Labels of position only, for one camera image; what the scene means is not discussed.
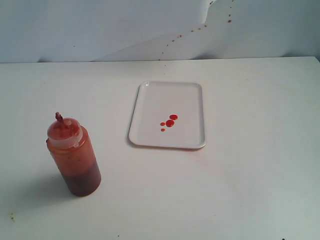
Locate red sauce squeeze bottle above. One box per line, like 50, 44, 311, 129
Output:
46, 112, 102, 197

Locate red sauce drops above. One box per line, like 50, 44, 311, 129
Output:
159, 114, 179, 132

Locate white rectangular plastic tray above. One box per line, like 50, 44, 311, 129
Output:
128, 81, 207, 150

